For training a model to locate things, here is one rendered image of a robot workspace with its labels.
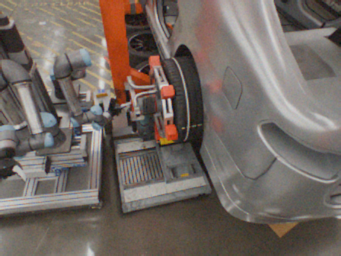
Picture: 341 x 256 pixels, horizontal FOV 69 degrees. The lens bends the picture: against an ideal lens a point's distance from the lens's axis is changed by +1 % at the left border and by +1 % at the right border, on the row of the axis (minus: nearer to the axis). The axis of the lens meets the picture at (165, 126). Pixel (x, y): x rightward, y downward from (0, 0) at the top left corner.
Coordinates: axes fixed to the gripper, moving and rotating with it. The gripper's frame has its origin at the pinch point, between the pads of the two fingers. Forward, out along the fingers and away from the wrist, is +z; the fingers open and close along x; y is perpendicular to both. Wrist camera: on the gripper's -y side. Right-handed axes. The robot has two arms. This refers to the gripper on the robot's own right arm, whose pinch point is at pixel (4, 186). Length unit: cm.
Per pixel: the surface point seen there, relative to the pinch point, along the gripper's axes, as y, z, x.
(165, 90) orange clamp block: -3, -43, -90
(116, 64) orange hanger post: 16, -103, -74
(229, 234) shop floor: 106, 28, -138
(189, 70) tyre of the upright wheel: -7, -54, -112
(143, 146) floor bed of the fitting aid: 105, -81, -98
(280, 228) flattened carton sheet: 99, 40, -182
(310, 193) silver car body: -21, 51, -111
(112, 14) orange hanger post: -25, -103, -71
